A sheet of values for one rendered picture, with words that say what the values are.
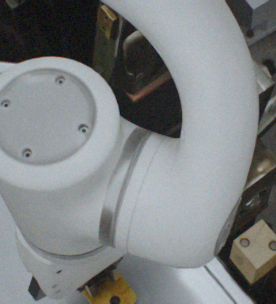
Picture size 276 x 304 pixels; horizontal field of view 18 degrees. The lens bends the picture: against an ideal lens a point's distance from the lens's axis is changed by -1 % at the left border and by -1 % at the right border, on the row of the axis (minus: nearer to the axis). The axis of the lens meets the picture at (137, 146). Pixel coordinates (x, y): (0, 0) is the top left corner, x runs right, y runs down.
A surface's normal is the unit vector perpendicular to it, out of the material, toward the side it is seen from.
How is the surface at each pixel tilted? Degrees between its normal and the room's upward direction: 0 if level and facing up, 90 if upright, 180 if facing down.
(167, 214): 39
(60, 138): 1
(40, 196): 90
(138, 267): 0
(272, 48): 0
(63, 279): 89
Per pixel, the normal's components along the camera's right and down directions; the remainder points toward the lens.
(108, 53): -0.79, 0.47
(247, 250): -0.04, -0.40
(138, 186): -0.14, -0.15
